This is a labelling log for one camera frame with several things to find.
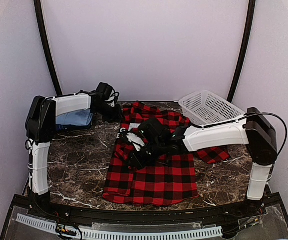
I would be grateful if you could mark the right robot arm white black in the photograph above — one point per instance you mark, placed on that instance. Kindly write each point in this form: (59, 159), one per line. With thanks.
(251, 129)

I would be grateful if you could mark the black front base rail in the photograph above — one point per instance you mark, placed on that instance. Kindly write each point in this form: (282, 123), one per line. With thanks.
(231, 216)

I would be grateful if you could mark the white plastic mesh basket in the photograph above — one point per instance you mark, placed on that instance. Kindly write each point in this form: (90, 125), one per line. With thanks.
(204, 107)

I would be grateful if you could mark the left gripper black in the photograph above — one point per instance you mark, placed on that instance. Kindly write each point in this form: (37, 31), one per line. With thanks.
(116, 117)

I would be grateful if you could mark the black frame post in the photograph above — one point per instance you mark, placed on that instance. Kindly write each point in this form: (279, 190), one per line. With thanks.
(46, 46)
(243, 50)

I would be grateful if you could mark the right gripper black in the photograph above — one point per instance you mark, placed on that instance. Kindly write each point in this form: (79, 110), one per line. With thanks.
(139, 163)

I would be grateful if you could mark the red black plaid shirt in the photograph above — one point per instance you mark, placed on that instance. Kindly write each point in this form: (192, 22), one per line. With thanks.
(168, 181)

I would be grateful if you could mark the left black frame post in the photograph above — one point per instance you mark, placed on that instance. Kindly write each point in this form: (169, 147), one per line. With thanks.
(46, 46)

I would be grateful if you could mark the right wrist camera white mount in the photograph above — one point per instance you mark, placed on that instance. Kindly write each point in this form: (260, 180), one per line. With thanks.
(135, 140)

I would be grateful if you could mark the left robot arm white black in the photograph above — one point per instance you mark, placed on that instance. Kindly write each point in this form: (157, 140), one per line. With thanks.
(49, 115)

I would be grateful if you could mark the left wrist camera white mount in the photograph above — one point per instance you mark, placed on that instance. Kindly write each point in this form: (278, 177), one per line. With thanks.
(112, 101)

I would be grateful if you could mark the folded dark navy shirt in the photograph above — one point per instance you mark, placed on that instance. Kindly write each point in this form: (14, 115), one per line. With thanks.
(72, 127)

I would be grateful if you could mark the folded light blue shirt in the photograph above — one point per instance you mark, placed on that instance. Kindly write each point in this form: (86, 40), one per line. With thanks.
(79, 118)

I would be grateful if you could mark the white slotted cable duct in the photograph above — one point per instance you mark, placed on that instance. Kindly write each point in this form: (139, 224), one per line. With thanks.
(105, 231)

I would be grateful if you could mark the right black frame post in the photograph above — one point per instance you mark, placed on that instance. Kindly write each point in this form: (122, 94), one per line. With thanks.
(243, 50)

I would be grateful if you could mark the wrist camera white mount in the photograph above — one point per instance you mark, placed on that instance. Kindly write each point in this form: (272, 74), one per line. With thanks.
(112, 101)
(135, 140)

